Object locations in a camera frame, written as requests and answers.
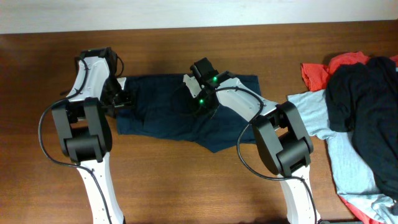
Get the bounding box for red orange garment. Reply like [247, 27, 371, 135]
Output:
[301, 51, 397, 95]

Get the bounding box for dark navy garment pile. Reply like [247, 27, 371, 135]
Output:
[325, 57, 397, 199]

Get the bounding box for navy blue shorts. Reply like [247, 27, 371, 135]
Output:
[116, 74, 256, 152]

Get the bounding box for light blue patterned cloth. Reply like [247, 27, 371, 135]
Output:
[287, 90, 397, 224]

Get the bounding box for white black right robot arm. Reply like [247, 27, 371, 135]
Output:
[183, 58, 322, 223]

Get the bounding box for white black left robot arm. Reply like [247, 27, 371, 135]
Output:
[51, 47, 134, 224]

